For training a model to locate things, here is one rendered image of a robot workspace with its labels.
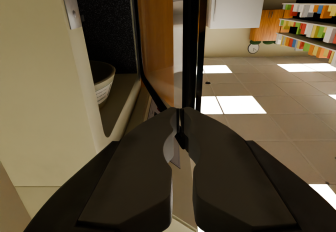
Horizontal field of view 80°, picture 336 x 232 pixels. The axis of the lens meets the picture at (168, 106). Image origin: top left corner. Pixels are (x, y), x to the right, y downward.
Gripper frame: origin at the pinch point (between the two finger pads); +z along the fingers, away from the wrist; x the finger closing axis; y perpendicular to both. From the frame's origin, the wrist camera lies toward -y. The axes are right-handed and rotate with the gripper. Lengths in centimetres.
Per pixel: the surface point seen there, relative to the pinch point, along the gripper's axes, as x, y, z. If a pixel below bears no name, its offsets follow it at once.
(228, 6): 116, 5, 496
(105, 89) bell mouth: -11.2, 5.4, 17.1
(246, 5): 156, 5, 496
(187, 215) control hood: 1.0, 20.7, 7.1
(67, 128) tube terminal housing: -11.2, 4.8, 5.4
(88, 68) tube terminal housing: -8.8, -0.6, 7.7
